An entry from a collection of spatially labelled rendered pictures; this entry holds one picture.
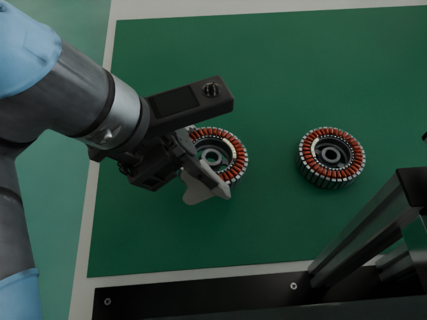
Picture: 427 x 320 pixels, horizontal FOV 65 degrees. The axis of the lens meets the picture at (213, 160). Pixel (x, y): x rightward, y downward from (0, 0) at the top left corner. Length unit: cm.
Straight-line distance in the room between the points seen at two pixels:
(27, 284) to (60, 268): 115
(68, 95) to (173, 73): 47
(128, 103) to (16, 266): 17
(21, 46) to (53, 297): 119
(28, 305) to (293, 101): 58
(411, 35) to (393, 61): 11
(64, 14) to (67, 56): 210
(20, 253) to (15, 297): 3
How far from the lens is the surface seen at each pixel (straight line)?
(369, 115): 74
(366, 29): 94
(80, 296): 56
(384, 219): 31
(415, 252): 30
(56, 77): 29
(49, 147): 170
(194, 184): 46
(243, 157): 52
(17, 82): 28
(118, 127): 34
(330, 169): 59
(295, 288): 52
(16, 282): 27
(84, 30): 223
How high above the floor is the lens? 127
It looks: 58 degrees down
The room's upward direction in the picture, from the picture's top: straight up
